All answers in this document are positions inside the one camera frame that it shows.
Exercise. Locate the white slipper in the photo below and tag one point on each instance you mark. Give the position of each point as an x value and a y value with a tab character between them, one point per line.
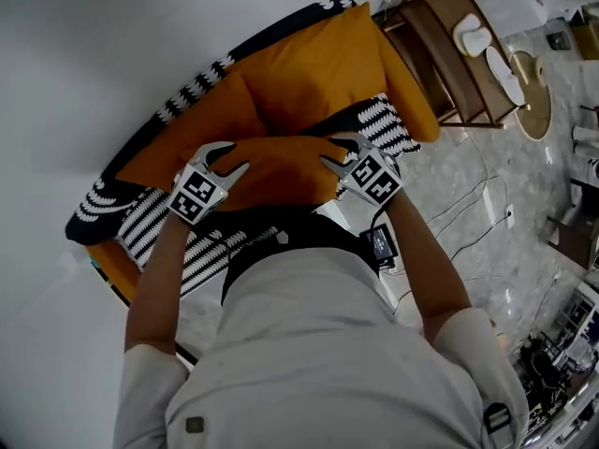
505	73

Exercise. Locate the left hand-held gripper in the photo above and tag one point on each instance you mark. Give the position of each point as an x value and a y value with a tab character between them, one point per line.
196	194

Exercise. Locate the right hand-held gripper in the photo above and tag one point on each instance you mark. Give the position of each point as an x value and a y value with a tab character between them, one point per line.
374	176

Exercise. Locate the person's white shirt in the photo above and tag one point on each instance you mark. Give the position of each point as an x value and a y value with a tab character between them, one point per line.
327	344

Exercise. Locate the person's right forearm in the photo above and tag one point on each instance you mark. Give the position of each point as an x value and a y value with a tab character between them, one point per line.
430	274

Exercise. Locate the dark wooden table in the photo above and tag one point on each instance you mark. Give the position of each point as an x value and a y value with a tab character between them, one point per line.
575	246

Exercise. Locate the black waist device box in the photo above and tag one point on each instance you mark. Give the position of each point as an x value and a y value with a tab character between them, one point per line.
381	246

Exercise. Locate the white slippers pair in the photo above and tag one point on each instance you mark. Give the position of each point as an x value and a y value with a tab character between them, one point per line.
470	35

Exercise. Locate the small beige round object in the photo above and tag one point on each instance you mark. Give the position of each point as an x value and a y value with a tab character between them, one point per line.
543	70

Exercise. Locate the person's black trousers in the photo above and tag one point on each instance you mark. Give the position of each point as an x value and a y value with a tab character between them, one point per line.
327	246

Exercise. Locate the small dark bin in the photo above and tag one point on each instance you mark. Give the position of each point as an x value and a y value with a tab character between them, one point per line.
557	40

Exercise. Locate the black white striped blanket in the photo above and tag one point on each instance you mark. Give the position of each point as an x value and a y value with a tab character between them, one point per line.
140	222

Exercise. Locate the orange sofa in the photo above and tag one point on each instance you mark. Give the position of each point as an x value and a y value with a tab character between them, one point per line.
407	91

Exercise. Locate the person's left forearm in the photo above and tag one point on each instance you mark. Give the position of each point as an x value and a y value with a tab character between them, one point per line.
159	288

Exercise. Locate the cluttered equipment rack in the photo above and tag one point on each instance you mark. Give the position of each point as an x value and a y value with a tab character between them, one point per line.
552	367

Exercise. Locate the wooden shelf rack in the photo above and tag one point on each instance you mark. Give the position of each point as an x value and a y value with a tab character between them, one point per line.
421	17

